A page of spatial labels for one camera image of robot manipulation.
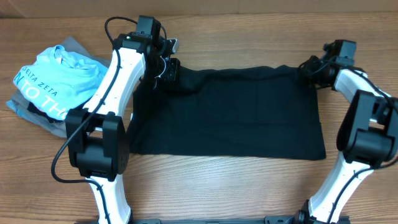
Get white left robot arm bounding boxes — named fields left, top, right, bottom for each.
left=59, top=16, right=180, bottom=223

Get light blue printed t-shirt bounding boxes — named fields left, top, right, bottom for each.
left=13, top=45, right=108, bottom=121

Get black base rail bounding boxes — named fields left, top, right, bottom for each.
left=133, top=215, right=294, bottom=224

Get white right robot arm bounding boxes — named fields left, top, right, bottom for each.
left=288, top=39, right=397, bottom=224

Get black t-shirt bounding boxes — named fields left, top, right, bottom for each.
left=127, top=65, right=326, bottom=161

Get grey folded garment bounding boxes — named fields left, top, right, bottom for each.
left=6, top=37, right=110, bottom=138

